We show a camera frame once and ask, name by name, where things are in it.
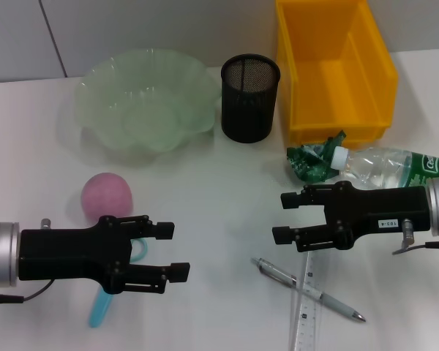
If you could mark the pink peach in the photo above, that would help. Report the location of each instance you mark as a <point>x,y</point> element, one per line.
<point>106,195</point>

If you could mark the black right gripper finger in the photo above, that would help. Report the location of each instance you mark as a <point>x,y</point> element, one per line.
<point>283,235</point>
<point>290,200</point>

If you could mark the blue capped scissors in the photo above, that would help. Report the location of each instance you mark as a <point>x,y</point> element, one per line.
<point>98,311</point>

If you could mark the clear plastic ruler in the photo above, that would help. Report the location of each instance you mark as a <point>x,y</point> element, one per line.
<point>307,321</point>

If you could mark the grey white ballpoint pen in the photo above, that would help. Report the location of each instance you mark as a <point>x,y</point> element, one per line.
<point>336,303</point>

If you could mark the yellow plastic bin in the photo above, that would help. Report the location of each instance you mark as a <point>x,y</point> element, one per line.
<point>336,91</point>

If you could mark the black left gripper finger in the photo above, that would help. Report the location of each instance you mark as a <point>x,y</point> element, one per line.
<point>164,230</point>
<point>179,272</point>

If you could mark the clear green-label water bottle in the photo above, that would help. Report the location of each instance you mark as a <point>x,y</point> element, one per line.
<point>380,166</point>

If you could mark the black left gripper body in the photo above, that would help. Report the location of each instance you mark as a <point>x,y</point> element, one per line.
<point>66,254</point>

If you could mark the translucent green wavy fruit plate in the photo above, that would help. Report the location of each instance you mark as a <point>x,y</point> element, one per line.
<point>142,106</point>

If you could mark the black mesh pen holder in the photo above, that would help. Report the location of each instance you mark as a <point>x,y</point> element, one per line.
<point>247,106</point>

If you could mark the green plastic wrapper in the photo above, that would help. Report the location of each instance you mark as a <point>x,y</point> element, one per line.
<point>307,161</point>

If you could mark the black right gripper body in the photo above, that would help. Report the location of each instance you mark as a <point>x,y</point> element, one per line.
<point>380,208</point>

